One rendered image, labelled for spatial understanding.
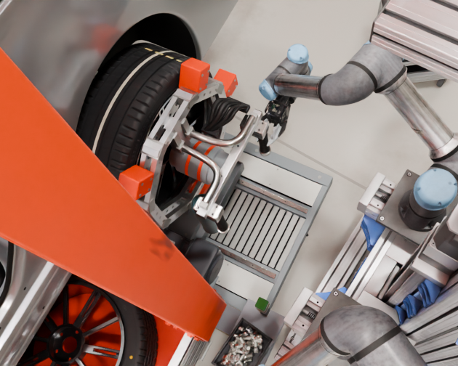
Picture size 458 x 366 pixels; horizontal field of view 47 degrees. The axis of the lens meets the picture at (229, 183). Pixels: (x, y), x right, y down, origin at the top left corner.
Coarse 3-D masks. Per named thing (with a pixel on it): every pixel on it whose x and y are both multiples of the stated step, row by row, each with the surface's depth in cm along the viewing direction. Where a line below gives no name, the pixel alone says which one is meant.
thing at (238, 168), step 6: (240, 162) 266; (234, 168) 268; (240, 168) 266; (234, 174) 267; (240, 174) 271; (228, 180) 266; (234, 180) 265; (228, 186) 265; (234, 186) 270; (222, 192) 264; (228, 192) 265; (222, 198) 261; (222, 204) 264; (198, 234) 258; (204, 234) 256
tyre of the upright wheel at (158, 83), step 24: (144, 48) 186; (120, 72) 173; (144, 72) 173; (168, 72) 175; (96, 96) 172; (120, 96) 169; (144, 96) 168; (168, 96) 176; (96, 120) 170; (120, 120) 167; (144, 120) 168; (120, 144) 167; (120, 168) 169
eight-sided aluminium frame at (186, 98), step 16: (208, 80) 190; (176, 96) 173; (192, 96) 173; (208, 96) 185; (224, 96) 199; (160, 128) 171; (176, 128) 172; (224, 128) 214; (144, 144) 169; (160, 144) 168; (144, 160) 171; (160, 160) 171; (192, 192) 215; (144, 208) 178; (160, 208) 202; (176, 208) 205; (160, 224) 193
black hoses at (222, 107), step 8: (216, 104) 180; (224, 104) 178; (232, 104) 180; (240, 104) 184; (216, 112) 180; (224, 112) 178; (232, 112) 178; (216, 120) 180; (224, 120) 179; (208, 128) 182; (216, 128) 182; (216, 136) 183
